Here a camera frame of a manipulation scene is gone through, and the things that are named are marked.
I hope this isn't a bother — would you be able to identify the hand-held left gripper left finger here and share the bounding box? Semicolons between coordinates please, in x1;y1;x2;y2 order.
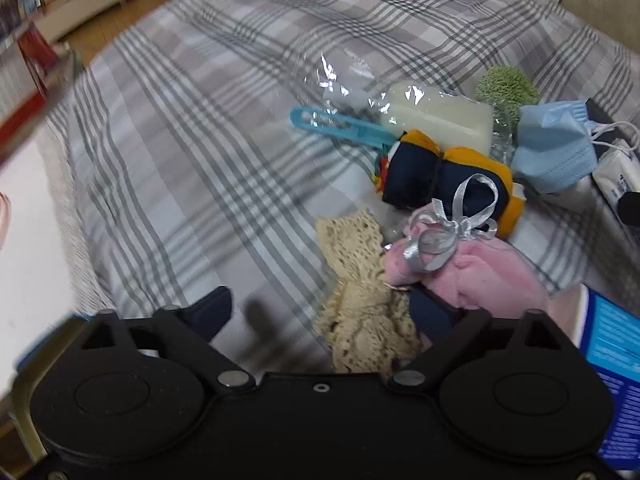
80;286;256;394

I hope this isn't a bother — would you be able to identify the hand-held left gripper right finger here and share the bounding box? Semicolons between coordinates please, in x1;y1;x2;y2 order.
387;287;576;396

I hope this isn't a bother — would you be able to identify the silver ribbon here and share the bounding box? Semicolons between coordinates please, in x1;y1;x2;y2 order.
404;174;501;274

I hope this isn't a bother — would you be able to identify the pink cloth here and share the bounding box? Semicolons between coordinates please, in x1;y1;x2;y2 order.
382;220;551;312

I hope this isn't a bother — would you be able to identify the cream lace doily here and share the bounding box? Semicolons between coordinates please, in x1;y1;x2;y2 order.
315;209;423;374

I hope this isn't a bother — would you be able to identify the blue face mask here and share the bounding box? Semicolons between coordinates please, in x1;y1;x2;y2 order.
510;100;640;195

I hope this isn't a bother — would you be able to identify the light blue plastic clip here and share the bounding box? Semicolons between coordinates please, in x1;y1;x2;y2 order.
290;106;401;149

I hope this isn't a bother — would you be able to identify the green knitted cloth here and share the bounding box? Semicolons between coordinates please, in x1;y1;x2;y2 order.
474;66;541;121

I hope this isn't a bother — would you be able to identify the navy and yellow cloth bundle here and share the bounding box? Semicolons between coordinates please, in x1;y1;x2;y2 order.
372;129;526;241

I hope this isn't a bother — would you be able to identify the blue tissue box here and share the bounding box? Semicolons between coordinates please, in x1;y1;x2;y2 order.
547;282;640;471

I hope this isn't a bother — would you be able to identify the white lace-edged cloth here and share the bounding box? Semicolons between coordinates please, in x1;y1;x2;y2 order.
0;125;118;401

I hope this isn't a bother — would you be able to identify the black object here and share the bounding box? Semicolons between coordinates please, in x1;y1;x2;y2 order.
617;192;640;227

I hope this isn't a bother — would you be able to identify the white wipes packet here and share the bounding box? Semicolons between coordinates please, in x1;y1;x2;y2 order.
592;139;640;211

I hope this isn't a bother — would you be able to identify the clear plastic bag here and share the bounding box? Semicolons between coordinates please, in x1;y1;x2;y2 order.
290;52;516;161

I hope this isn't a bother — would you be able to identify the red box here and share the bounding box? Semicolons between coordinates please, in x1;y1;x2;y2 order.
17;25;68;103

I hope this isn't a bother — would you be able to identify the white cabinet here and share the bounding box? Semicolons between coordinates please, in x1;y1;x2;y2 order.
30;0;126;43

